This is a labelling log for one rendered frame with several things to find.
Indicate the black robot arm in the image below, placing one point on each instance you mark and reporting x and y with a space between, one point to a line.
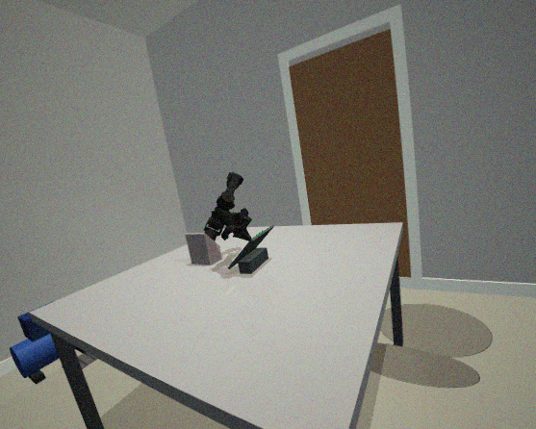
225 202

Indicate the grey switch panel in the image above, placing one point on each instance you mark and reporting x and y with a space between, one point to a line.
251 257

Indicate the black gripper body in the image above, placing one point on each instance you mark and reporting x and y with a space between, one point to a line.
232 227

